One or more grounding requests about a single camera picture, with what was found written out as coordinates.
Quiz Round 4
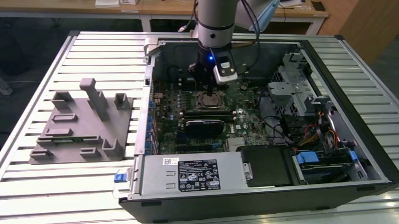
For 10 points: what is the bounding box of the silver CPU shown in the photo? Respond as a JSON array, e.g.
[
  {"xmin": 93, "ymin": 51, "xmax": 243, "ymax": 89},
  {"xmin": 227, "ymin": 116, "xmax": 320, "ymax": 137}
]
[{"xmin": 200, "ymin": 93, "xmax": 221, "ymax": 107}]

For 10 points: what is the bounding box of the CPU socket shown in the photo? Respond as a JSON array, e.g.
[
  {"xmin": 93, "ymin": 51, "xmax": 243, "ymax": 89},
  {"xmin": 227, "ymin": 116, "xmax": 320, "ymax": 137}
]
[{"xmin": 193, "ymin": 90, "xmax": 228, "ymax": 112}]

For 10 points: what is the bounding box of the black RAM slot bank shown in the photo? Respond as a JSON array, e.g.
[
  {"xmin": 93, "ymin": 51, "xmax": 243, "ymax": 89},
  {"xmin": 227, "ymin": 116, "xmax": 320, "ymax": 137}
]
[
  {"xmin": 181, "ymin": 111, "xmax": 236, "ymax": 122},
  {"xmin": 178, "ymin": 77, "xmax": 229, "ymax": 91}
]

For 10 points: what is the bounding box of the silver metal drive cage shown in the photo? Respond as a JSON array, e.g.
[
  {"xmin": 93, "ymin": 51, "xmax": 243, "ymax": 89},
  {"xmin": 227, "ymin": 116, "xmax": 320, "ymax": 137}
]
[{"xmin": 267, "ymin": 52, "xmax": 316, "ymax": 117}]

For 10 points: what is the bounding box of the black graphics card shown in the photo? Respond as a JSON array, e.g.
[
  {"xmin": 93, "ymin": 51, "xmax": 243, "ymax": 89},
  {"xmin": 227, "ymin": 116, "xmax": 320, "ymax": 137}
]
[{"xmin": 184, "ymin": 119, "xmax": 224, "ymax": 136}]

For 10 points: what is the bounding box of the wooden desk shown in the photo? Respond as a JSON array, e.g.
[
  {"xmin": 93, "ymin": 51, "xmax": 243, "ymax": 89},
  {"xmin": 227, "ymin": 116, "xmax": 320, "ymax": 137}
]
[{"xmin": 0, "ymin": 0, "xmax": 332, "ymax": 35}]

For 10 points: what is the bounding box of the green motherboard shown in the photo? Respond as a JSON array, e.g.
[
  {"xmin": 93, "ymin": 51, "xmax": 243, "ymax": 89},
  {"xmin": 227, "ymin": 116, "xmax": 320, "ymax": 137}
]
[{"xmin": 150, "ymin": 78, "xmax": 272, "ymax": 156}]

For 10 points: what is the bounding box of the small silver heatsink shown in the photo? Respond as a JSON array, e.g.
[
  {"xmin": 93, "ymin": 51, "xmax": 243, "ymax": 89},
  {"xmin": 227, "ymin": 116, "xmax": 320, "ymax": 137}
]
[{"xmin": 228, "ymin": 137, "xmax": 247, "ymax": 153}]

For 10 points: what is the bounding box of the black expansion slot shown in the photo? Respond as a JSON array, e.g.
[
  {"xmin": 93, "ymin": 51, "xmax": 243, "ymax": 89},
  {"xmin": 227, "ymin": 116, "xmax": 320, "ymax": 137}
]
[{"xmin": 176, "ymin": 144, "xmax": 213, "ymax": 152}]

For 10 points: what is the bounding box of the grey parts rack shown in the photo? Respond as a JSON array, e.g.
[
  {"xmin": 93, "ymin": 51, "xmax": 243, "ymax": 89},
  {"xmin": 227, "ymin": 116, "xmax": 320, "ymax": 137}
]
[{"xmin": 28, "ymin": 77, "xmax": 134, "ymax": 165}]

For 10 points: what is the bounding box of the black plastic shroud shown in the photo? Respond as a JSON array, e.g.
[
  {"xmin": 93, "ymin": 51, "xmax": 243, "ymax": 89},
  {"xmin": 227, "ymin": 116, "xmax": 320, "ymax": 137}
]
[{"xmin": 236, "ymin": 144, "xmax": 304, "ymax": 189}]

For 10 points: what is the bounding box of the silver power supply unit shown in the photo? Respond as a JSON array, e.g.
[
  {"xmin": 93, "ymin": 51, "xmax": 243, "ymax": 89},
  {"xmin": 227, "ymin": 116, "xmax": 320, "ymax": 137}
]
[{"xmin": 136, "ymin": 153, "xmax": 249, "ymax": 196}]

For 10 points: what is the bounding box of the hard disk in blue carrier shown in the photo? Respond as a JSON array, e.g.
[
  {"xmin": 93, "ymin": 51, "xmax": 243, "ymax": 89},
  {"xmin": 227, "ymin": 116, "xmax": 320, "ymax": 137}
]
[{"xmin": 295, "ymin": 150, "xmax": 359, "ymax": 185}]

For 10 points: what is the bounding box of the brown wooden cabinet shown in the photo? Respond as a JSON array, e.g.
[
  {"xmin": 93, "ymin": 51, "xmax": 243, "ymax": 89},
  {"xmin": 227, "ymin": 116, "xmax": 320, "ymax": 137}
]
[{"xmin": 319, "ymin": 0, "xmax": 399, "ymax": 63}]

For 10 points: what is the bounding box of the blue plastic latch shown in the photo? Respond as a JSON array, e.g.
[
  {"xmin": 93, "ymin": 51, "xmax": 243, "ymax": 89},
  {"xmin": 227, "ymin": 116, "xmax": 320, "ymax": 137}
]
[{"xmin": 113, "ymin": 171, "xmax": 129, "ymax": 183}]

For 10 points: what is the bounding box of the black PC case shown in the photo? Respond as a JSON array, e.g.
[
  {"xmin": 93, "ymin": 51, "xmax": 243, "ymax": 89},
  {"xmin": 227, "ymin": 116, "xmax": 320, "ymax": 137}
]
[{"xmin": 117, "ymin": 34, "xmax": 399, "ymax": 221}]

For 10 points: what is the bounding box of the grey furniture foot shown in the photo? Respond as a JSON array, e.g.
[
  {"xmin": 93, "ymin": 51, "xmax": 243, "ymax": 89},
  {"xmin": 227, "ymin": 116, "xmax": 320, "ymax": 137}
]
[{"xmin": 0, "ymin": 77, "xmax": 13, "ymax": 95}]

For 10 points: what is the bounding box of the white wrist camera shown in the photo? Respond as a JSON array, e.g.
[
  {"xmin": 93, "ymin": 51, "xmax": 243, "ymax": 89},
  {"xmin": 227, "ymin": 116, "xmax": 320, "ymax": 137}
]
[{"xmin": 212, "ymin": 52, "xmax": 239, "ymax": 85}]

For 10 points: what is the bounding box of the cable with silver plug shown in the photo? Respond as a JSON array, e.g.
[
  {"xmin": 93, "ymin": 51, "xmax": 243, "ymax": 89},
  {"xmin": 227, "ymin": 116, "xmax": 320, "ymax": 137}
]
[{"xmin": 177, "ymin": 0, "xmax": 200, "ymax": 33}]

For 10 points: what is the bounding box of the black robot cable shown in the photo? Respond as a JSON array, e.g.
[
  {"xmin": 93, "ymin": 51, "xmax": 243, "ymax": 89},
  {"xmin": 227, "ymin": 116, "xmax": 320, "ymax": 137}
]
[{"xmin": 232, "ymin": 0, "xmax": 263, "ymax": 77}]

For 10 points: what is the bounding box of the black cable bundle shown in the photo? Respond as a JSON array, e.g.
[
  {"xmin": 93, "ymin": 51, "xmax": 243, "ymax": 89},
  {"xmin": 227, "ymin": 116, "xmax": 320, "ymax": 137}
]
[{"xmin": 261, "ymin": 114, "xmax": 300, "ymax": 149}]

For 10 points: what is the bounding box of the coloured power wire bundle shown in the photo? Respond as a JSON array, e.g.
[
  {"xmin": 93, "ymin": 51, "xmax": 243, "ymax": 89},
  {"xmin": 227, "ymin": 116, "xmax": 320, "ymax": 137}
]
[{"xmin": 297, "ymin": 111, "xmax": 341, "ymax": 150}]

